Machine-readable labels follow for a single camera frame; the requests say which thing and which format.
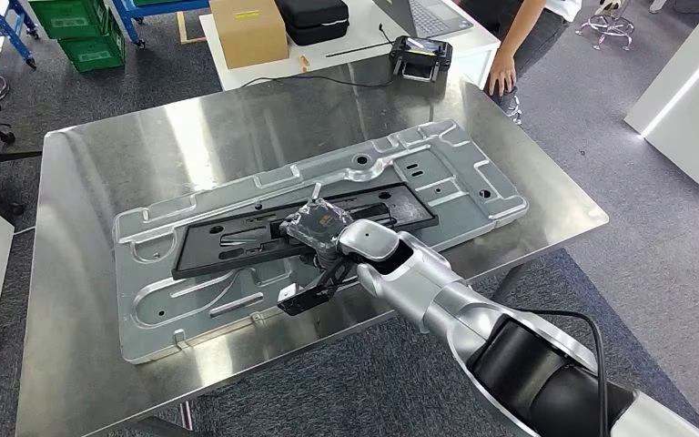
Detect long black plastic part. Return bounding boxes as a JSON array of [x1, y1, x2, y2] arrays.
[[170, 181, 440, 281]]

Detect white table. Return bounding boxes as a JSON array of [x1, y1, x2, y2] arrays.
[[198, 0, 502, 93]]

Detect black thin rod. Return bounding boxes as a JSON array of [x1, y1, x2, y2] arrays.
[[324, 39, 395, 59]]

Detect stamped silver metal plate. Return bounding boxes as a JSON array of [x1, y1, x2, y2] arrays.
[[112, 118, 531, 365]]

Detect black handheld controller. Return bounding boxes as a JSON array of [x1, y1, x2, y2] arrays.
[[388, 35, 454, 84]]

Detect black zip case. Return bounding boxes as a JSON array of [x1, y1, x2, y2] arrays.
[[274, 0, 351, 47]]

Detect person's hand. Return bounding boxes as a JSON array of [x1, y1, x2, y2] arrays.
[[486, 50, 519, 99]]

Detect cardboard box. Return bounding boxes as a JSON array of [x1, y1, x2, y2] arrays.
[[208, 0, 289, 70]]

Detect grey laptop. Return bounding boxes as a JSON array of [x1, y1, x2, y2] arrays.
[[372, 0, 475, 39]]

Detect yellow floor tape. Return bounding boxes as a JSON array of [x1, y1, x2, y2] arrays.
[[175, 11, 208, 46]]

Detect person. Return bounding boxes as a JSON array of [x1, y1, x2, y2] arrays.
[[458, 0, 584, 99]]

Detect green plastic crate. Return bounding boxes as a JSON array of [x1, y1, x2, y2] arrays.
[[27, 0, 110, 41], [58, 17, 127, 74]]

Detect chrome stool base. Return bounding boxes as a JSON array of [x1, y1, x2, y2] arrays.
[[574, 0, 636, 52]]

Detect white cabinet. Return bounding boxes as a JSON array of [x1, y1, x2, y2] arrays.
[[623, 0, 699, 213]]

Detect thin black table cable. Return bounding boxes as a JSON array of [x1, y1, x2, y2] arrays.
[[239, 71, 397, 91]]

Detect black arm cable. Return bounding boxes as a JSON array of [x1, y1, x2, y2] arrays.
[[521, 308, 611, 437]]

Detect blue metal shelf frame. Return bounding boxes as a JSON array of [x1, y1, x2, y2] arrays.
[[0, 0, 41, 69], [109, 0, 211, 50]]

